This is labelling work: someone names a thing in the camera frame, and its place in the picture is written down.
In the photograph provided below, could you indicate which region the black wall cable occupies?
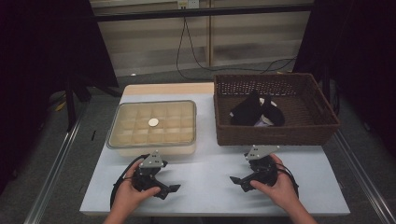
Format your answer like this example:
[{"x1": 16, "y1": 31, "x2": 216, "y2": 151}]
[
  {"x1": 185, "y1": 17, "x2": 298, "y2": 75},
  {"x1": 176, "y1": 17, "x2": 191, "y2": 80}
]

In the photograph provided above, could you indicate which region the cream compartment storage box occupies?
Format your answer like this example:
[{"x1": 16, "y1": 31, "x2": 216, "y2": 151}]
[{"x1": 106, "y1": 101, "x2": 198, "y2": 158}]

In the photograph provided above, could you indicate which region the black metal stand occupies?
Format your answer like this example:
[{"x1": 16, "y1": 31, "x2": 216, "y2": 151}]
[{"x1": 64, "y1": 74, "x2": 124, "y2": 132}]

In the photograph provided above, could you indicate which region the cream white sock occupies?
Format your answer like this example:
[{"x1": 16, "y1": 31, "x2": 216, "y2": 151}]
[{"x1": 259, "y1": 97, "x2": 278, "y2": 126}]

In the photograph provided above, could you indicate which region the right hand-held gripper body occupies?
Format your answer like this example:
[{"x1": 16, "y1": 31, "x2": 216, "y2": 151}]
[{"x1": 245, "y1": 145, "x2": 280, "y2": 188}]

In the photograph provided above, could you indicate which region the person's right hand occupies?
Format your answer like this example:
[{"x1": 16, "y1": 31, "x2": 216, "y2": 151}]
[{"x1": 250, "y1": 153, "x2": 302, "y2": 213}]

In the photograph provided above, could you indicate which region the metal floor rail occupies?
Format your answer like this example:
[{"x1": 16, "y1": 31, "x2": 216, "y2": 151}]
[
  {"x1": 332, "y1": 130, "x2": 396, "y2": 224},
  {"x1": 23, "y1": 102, "x2": 90, "y2": 224}
]

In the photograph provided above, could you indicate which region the brown wicker basket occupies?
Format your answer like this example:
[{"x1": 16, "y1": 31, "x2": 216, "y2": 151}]
[{"x1": 213, "y1": 73, "x2": 341, "y2": 147}]

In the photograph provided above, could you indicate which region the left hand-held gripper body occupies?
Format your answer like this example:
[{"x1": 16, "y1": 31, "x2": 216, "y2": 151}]
[{"x1": 133, "y1": 149, "x2": 171, "y2": 192}]

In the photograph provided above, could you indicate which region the person's left hand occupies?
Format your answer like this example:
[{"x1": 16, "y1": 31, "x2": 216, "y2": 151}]
[{"x1": 112, "y1": 159, "x2": 162, "y2": 213}]

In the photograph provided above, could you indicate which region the white wall socket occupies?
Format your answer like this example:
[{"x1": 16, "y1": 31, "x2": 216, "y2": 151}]
[{"x1": 177, "y1": 0, "x2": 200, "y2": 9}]

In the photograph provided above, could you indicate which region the clear lid with round knob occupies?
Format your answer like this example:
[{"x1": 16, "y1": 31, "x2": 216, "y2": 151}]
[{"x1": 106, "y1": 99, "x2": 198, "y2": 149}]

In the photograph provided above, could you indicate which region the black horizontal bar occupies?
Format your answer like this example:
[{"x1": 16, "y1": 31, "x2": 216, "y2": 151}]
[{"x1": 92, "y1": 3, "x2": 314, "y2": 22}]

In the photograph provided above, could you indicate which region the right hand-held gripper cable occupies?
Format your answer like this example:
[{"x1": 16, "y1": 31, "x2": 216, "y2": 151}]
[{"x1": 274, "y1": 161, "x2": 301, "y2": 199}]

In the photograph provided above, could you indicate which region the wooden vertical post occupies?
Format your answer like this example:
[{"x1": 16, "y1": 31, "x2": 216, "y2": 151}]
[{"x1": 207, "y1": 0, "x2": 215, "y2": 67}]

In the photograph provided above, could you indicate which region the dark curtain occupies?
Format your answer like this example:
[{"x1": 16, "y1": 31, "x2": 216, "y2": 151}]
[
  {"x1": 0, "y1": 0, "x2": 120, "y2": 188},
  {"x1": 292, "y1": 0, "x2": 396, "y2": 157}
]

